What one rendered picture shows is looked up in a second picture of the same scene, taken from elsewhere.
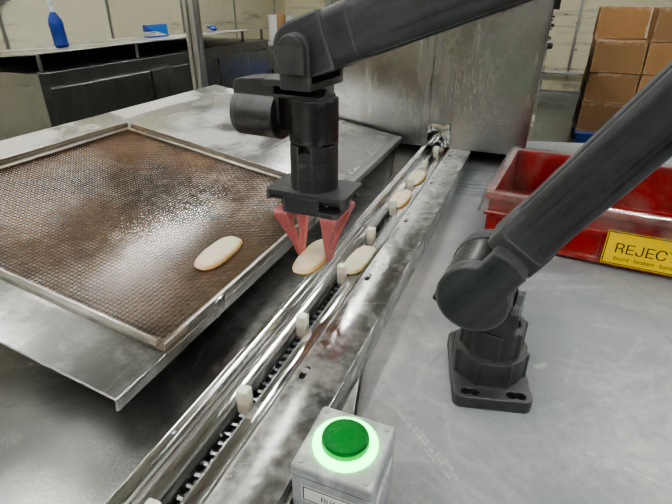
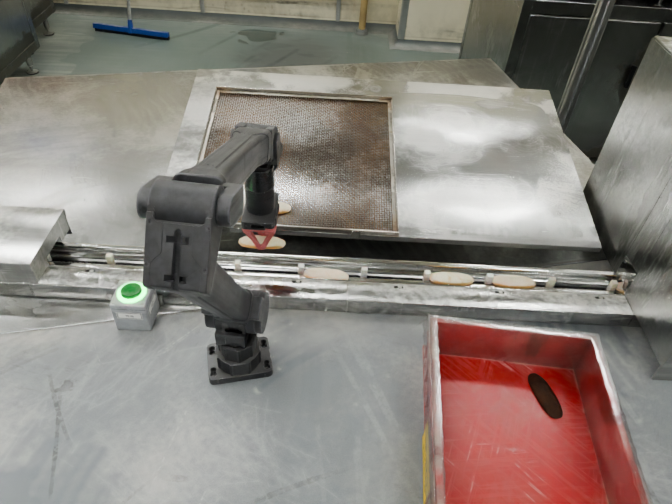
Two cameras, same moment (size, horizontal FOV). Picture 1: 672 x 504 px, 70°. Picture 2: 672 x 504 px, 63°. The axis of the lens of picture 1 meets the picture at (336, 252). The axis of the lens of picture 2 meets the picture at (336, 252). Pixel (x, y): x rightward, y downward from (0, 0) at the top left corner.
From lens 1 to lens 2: 1.02 m
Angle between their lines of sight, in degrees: 55
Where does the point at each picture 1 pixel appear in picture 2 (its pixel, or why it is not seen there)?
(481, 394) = (210, 356)
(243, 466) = (133, 273)
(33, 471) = (139, 224)
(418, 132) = (617, 256)
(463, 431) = (189, 355)
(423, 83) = (642, 212)
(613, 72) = not seen: outside the picture
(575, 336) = (297, 413)
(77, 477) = (138, 237)
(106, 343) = not seen: hidden behind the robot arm
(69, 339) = not seen: hidden behind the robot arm
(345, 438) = (129, 289)
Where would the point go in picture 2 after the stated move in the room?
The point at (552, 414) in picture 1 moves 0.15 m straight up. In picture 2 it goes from (212, 395) to (203, 345)
